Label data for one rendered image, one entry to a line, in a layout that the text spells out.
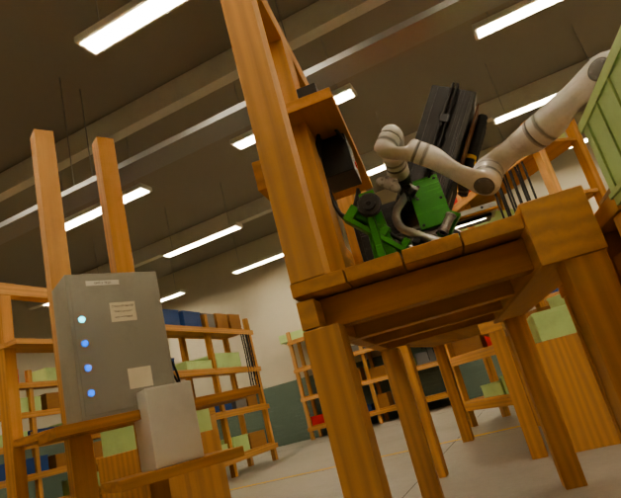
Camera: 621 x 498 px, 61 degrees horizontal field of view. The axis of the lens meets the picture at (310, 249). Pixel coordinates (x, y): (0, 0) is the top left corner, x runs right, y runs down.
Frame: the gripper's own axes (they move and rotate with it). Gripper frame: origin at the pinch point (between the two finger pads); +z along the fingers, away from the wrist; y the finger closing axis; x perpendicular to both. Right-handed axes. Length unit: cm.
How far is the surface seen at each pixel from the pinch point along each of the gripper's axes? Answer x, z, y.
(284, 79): -7, -35, 47
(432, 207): -0.9, 2.8, -10.1
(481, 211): -12.2, 15.4, -22.0
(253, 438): 176, 582, 265
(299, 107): 3.4, -38.8, 30.6
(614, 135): 15, -82, -65
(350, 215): 25.0, -24.4, 0.0
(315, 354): 68, -47, -26
